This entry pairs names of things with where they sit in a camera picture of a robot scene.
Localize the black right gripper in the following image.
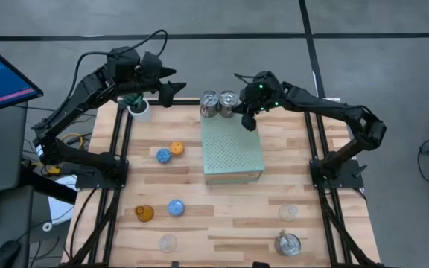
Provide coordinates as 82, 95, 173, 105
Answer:
232, 70, 288, 133

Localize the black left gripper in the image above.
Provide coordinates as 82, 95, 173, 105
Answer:
106, 45, 188, 109

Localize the silver labelled candle jar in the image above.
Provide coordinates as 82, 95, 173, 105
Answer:
218, 90, 240, 119
273, 230, 302, 258
198, 90, 221, 119

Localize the orange patterned tin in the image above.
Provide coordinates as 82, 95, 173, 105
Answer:
169, 141, 185, 156

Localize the dark blue floral tin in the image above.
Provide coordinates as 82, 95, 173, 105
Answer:
156, 147, 173, 165

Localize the light blue floral tin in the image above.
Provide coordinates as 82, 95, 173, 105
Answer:
167, 199, 185, 217

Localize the amber glass candlestick holder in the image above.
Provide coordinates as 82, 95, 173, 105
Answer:
134, 204, 156, 223

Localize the snake plant in white pot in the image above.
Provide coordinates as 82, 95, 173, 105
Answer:
119, 92, 153, 123

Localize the yellow connector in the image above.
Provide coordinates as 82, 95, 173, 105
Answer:
42, 162, 62, 176

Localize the white paper sheet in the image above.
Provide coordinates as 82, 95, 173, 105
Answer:
47, 174, 80, 226

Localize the black computer mouse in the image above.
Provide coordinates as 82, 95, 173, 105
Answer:
0, 240, 22, 268

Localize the black aluminium table frame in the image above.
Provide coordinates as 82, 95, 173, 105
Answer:
62, 97, 387, 268

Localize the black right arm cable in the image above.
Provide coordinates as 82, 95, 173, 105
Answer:
233, 72, 260, 81

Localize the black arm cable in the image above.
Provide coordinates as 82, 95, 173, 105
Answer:
233, 72, 260, 81
71, 28, 169, 92

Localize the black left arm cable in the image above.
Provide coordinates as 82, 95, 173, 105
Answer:
71, 28, 169, 92

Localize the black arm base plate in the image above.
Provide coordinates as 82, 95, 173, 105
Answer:
74, 159, 130, 190
309, 159, 365, 189

